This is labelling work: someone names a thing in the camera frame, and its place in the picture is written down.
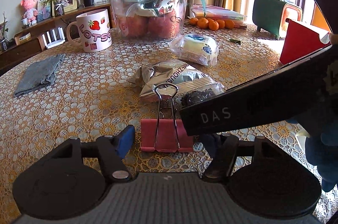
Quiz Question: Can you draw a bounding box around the silver snack bag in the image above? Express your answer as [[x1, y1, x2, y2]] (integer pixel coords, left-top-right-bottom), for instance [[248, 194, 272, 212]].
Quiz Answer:
[[129, 59, 225, 108]]

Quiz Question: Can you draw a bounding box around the blue gloved hand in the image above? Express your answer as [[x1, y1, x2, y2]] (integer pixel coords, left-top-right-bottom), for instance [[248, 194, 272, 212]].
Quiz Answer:
[[296, 117, 337, 192]]

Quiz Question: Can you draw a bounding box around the pink plush toy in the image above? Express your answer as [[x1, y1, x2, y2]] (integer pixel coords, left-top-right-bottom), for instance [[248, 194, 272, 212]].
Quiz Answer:
[[20, 0, 38, 26]]

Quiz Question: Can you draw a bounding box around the bread bun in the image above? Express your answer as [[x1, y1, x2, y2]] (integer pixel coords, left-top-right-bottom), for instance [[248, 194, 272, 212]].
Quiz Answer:
[[169, 33, 219, 66]]

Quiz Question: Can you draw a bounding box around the pink strawberry mug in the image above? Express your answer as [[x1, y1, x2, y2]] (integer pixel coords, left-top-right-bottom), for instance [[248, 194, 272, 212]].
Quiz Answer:
[[66, 9, 112, 53]]

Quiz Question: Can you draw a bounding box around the orange green tissue box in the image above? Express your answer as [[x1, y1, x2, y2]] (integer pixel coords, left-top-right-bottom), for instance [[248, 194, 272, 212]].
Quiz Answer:
[[252, 0, 303, 40]]

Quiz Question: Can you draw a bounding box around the clear plastic fruit bag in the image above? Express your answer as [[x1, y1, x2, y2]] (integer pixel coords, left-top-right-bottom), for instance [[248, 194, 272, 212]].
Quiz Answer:
[[109, 0, 188, 41]]

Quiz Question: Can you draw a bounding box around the red binder clip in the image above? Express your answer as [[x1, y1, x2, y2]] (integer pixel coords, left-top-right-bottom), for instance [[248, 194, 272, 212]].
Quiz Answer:
[[140, 82, 194, 153]]

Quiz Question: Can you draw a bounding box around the grey cloth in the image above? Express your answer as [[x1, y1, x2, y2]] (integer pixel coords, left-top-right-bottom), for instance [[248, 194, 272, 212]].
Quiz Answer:
[[14, 54, 65, 97]]

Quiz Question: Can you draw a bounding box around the red cardboard box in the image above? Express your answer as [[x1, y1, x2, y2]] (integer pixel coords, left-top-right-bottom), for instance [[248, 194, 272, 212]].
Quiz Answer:
[[279, 19, 330, 65]]

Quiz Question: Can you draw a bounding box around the orange tangerine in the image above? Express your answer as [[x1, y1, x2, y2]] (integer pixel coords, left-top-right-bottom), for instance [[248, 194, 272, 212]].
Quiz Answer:
[[224, 19, 235, 29], [197, 18, 209, 29], [208, 19, 219, 31]]

